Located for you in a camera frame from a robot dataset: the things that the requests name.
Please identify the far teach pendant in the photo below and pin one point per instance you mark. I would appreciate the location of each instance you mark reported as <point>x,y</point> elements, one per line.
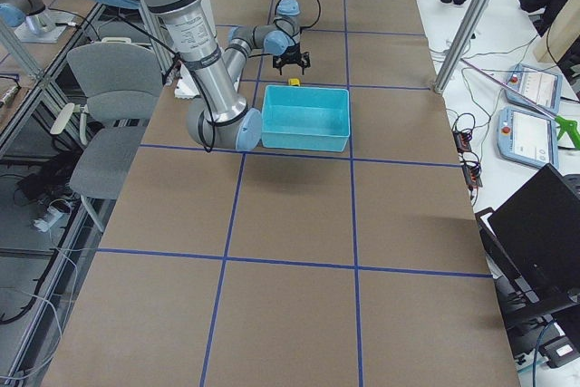
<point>541,87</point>

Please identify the turquoise plastic bin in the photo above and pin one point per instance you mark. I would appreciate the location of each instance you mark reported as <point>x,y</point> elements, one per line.
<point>306,118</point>

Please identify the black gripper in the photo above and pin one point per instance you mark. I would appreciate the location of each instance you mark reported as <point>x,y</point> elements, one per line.
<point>294,51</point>

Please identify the black laptop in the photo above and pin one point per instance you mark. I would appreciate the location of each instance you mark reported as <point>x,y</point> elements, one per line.
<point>533,239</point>

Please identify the green handled grabber stick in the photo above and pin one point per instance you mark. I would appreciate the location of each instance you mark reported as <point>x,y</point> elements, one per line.
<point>565,126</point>

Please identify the wooden board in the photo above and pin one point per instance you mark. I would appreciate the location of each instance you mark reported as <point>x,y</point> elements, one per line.
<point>563,32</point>

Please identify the teach pendant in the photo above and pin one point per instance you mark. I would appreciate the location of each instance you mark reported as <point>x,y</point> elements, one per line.
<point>541,87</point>
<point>527,138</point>

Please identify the grey office chair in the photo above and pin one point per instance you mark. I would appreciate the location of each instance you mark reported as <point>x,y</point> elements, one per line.
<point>121,82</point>

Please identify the orange black electronics board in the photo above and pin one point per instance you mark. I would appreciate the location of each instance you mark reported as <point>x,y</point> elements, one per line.
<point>468,159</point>

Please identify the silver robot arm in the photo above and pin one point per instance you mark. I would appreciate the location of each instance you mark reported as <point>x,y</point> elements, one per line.
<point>220,116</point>
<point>32,21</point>

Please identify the aluminium frame post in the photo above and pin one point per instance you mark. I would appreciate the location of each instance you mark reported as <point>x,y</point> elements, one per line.
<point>466,28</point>

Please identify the near teach pendant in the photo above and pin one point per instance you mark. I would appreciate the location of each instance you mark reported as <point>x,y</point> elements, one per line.
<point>527,138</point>

